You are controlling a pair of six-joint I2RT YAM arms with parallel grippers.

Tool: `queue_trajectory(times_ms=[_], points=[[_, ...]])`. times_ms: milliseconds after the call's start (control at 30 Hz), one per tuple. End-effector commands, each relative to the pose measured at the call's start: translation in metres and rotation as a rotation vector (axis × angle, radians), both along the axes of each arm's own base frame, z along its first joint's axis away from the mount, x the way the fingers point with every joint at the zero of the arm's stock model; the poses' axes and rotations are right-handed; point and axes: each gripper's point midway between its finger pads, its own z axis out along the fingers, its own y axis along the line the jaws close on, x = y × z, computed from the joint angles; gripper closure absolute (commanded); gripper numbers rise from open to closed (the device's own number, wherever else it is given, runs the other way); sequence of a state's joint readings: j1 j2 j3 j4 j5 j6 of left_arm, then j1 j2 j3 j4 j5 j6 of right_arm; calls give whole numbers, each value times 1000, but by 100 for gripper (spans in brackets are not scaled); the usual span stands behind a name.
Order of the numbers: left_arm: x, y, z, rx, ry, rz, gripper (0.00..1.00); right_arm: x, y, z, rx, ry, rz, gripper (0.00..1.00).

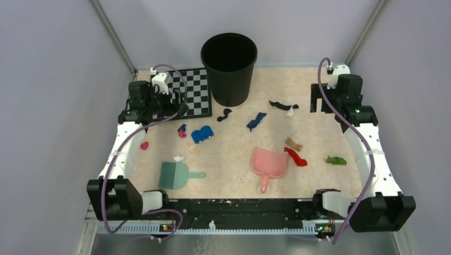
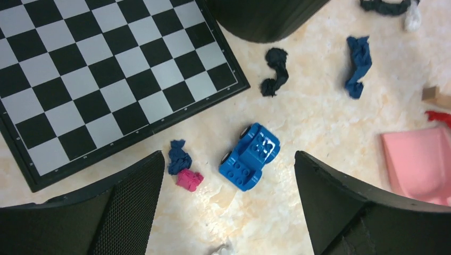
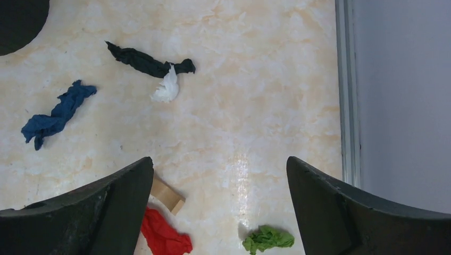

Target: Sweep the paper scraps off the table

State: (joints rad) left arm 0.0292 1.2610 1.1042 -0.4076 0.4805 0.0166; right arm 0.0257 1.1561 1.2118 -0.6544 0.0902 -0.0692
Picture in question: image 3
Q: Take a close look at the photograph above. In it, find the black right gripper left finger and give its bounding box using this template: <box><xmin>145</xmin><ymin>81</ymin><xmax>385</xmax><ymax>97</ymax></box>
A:
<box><xmin>1</xmin><ymin>157</ymin><xmax>154</xmax><ymax>254</ymax></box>

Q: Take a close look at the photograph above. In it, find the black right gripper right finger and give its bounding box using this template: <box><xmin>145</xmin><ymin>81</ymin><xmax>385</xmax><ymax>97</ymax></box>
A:
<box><xmin>286</xmin><ymin>156</ymin><xmax>450</xmax><ymax>254</ymax></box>

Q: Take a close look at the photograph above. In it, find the wooden block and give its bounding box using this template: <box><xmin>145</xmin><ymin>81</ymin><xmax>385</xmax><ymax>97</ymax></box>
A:
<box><xmin>150</xmin><ymin>175</ymin><xmax>186</xmax><ymax>215</ymax></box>

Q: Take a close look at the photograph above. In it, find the black trash bin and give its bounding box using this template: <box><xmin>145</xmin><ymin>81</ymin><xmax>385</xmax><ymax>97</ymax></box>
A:
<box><xmin>1</xmin><ymin>0</ymin><xmax>49</xmax><ymax>56</ymax></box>

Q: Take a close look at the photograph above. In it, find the aluminium frame post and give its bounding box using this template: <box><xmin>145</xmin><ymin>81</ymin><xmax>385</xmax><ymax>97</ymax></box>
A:
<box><xmin>335</xmin><ymin>0</ymin><xmax>362</xmax><ymax>188</ymax></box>

